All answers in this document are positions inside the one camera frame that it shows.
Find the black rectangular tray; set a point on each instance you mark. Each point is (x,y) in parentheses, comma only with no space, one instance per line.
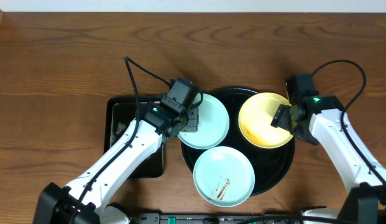
(120,112)

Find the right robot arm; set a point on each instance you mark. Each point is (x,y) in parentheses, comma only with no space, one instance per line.
(322,120)

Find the light blue plate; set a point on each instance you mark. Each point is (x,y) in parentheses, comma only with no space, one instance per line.
(223,176)
(213,125)

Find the yellow plate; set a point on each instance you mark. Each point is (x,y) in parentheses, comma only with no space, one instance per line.
(255,117)

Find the black round tray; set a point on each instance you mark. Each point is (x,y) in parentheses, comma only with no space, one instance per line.
(270,165)

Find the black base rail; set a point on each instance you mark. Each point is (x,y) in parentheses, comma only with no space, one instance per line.
(267,218)

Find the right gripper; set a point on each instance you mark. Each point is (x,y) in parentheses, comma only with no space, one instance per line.
(282,116)

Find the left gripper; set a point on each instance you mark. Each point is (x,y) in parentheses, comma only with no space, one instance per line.
(190,120)

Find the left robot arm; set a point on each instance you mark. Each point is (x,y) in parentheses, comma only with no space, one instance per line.
(85,199)

